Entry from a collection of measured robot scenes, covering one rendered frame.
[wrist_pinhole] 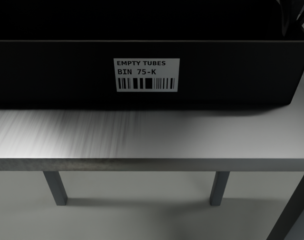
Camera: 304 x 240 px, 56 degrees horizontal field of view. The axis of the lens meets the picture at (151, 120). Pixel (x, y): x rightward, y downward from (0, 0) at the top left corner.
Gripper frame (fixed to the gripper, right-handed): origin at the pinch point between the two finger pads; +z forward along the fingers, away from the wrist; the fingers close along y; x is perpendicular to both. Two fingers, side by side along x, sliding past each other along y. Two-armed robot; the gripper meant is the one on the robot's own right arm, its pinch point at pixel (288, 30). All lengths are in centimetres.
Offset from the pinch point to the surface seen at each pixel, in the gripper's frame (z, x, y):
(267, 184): 90, -31, -29
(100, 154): 8.4, 19.2, 29.7
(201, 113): 8.7, 10.6, 14.8
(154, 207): 89, -19, 22
